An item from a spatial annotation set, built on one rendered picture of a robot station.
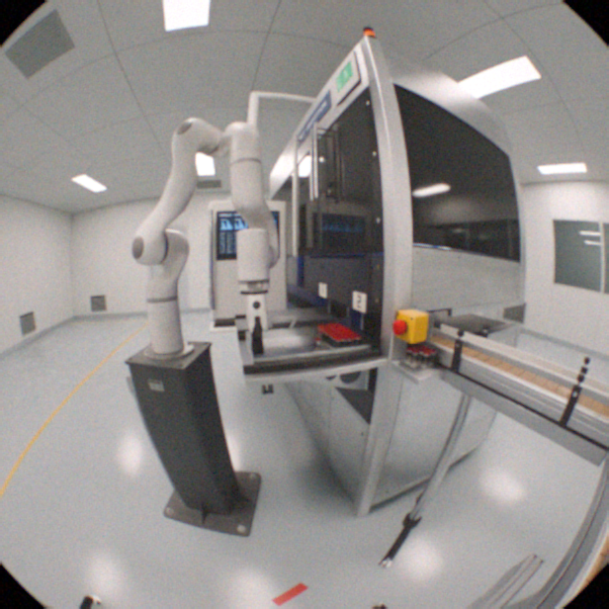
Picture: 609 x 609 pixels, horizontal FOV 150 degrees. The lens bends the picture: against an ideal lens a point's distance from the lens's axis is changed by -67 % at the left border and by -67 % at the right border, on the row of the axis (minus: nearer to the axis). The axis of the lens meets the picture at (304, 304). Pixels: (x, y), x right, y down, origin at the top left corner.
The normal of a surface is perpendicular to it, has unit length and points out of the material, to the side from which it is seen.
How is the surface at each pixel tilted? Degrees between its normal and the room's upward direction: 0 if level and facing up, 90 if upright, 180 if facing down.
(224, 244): 90
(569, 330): 90
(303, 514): 0
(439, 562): 0
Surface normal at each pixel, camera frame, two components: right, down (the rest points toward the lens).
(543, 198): -0.96, 0.06
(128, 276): 0.30, 0.17
